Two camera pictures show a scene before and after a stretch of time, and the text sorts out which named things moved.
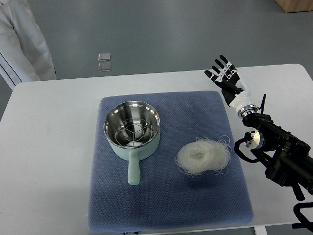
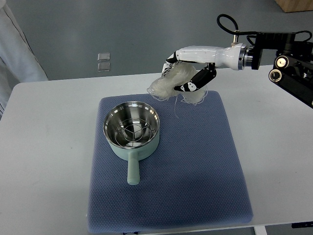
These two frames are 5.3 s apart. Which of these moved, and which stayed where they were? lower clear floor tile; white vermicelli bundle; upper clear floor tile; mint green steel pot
Moved: white vermicelli bundle
Stayed: upper clear floor tile; mint green steel pot; lower clear floor tile
